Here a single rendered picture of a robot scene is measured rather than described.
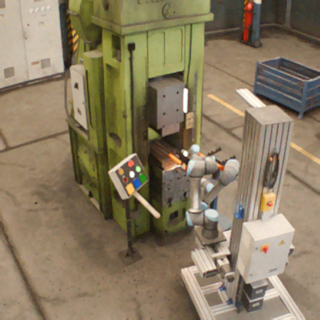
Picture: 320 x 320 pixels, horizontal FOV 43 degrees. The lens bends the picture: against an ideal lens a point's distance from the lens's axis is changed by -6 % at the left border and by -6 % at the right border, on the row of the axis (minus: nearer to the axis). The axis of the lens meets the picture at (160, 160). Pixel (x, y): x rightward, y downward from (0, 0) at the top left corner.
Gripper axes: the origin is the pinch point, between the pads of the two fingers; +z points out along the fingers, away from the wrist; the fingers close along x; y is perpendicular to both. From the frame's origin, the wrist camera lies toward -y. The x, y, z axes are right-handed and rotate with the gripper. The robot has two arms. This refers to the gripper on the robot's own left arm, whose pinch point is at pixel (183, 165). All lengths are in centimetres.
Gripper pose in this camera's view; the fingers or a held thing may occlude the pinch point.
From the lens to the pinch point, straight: 414.5
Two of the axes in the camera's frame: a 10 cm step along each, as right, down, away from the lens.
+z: -2.6, 5.1, 8.2
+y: 4.8, 8.1, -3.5
